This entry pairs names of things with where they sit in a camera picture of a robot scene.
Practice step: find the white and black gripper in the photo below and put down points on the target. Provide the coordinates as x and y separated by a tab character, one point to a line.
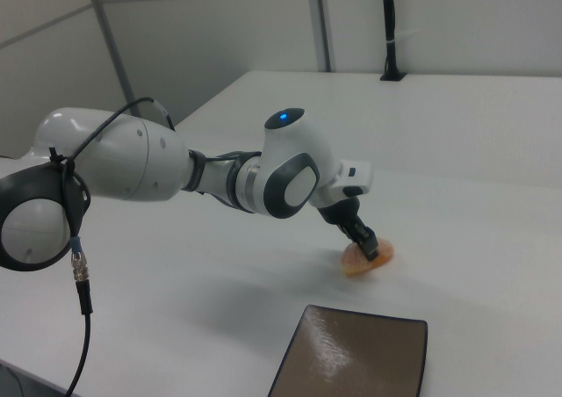
347	186

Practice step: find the round orange bread roll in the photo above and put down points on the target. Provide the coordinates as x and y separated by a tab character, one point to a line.
356	263

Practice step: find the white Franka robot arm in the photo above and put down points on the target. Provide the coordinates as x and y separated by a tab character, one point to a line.
131	164

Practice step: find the brown rectangular ceramic plate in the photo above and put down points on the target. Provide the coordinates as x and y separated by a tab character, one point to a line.
355	353

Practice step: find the black camera stand pole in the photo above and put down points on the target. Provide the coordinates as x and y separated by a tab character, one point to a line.
390	28

